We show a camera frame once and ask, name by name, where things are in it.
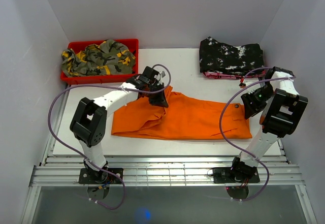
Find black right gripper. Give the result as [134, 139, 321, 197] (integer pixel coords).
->
[241, 83, 274, 120]

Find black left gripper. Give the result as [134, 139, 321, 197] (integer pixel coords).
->
[147, 83, 168, 108]

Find orange trousers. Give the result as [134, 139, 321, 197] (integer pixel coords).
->
[111, 86, 252, 140]

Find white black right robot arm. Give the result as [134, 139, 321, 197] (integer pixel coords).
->
[229, 67, 308, 182]

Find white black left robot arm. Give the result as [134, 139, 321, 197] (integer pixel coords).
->
[70, 66, 168, 183]

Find pink folded trousers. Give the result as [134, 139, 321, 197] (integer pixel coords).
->
[203, 70, 266, 79]

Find black white patterned trousers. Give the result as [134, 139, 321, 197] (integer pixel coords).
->
[199, 37, 264, 76]

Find camouflage trousers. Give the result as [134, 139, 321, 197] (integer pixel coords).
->
[61, 40, 136, 77]

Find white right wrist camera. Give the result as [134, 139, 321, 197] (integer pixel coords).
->
[239, 80, 261, 94]

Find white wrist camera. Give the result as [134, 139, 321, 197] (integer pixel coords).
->
[239, 80, 261, 94]
[159, 71, 166, 80]

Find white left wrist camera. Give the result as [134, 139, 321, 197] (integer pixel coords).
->
[159, 71, 166, 80]

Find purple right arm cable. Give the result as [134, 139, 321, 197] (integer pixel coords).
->
[205, 67, 297, 202]

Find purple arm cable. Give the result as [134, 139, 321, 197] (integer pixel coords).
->
[205, 67, 297, 202]
[47, 63, 172, 211]

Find aluminium frame rail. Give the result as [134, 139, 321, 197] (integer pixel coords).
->
[30, 155, 305, 186]

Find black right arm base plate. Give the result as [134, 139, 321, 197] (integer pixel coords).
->
[212, 167, 260, 183]

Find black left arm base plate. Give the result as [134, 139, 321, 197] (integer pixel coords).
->
[78, 168, 123, 185]

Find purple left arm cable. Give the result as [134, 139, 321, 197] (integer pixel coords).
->
[47, 63, 172, 211]

